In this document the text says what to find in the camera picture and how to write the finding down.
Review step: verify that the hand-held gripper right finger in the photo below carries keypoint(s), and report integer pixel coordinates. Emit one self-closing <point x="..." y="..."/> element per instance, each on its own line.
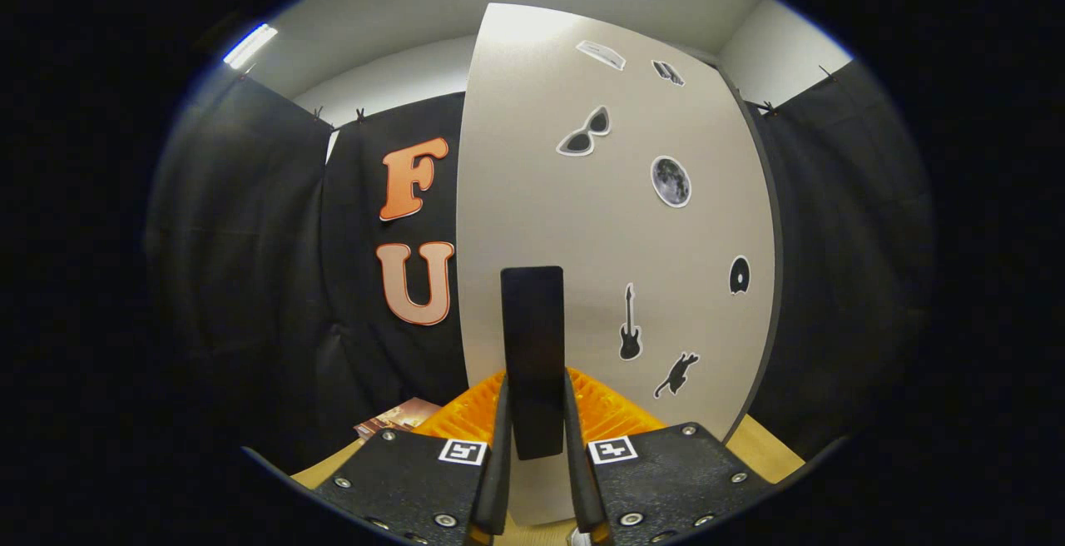
<point x="582" y="488"/>

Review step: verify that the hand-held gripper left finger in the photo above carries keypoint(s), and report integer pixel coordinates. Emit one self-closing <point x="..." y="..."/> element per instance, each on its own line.
<point x="496" y="488"/>

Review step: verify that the grey shoe cabinet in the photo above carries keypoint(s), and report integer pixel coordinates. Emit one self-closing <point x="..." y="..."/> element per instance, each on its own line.
<point x="779" y="221"/>

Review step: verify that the beige shoe cabinet door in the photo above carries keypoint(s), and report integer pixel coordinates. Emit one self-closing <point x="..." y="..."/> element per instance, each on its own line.
<point x="541" y="155"/>

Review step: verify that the black backdrop cloth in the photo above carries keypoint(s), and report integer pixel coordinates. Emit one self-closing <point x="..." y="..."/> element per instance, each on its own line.
<point x="250" y="280"/>

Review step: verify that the narrow ceiling light strip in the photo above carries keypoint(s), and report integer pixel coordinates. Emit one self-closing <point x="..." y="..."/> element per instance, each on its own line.
<point x="250" y="45"/>

